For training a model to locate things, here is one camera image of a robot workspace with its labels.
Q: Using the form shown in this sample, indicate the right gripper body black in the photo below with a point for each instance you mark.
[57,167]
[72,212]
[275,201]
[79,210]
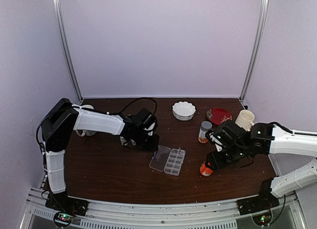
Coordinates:
[235,153]

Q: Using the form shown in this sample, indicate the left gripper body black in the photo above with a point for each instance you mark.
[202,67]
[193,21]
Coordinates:
[144,143]

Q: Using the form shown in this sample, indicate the orange pill bottle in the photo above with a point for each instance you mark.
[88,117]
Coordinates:
[206,169]

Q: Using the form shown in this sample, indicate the clear plastic pill organizer box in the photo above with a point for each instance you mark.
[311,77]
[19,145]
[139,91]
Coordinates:
[168,160]

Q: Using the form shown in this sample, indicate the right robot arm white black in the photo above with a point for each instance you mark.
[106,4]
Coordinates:
[234,143]

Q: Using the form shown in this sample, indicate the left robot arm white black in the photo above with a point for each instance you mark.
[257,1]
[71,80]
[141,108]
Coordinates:
[55,129]

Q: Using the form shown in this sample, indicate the small white pill bottle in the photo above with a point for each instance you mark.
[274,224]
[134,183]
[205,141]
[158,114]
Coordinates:
[123,141]

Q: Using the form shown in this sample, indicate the cream ceramic mug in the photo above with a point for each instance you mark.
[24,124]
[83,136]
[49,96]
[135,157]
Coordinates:
[245,119]

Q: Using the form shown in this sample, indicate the amber bottle with grey cap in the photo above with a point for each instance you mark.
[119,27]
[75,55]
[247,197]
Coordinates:
[204,128]

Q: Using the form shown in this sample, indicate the red floral plate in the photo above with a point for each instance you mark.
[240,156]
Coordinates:
[218,115]

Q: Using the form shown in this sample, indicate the white scalloped bowl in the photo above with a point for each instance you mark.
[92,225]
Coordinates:
[183,111]

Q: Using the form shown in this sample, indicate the floral mug with orange liquid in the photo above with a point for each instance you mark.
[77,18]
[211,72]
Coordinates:
[83,133]

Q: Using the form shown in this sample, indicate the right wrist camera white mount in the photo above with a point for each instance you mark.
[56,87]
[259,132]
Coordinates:
[214,141]

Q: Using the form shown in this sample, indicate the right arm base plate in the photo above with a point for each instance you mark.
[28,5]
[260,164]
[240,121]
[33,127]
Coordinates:
[259,207]

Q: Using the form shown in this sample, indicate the front aluminium rail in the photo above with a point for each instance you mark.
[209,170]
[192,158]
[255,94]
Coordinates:
[211,215]

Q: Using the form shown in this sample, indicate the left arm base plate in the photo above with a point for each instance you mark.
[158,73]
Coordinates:
[67,209]

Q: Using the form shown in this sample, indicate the right aluminium frame post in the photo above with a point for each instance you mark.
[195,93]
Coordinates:
[256,48]

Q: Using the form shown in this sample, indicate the aluminium frame post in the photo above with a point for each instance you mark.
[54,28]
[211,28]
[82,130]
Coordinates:
[256,48]
[66,50]

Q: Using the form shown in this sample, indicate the left aluminium frame post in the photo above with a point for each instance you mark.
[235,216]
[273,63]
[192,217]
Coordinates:
[66,50]

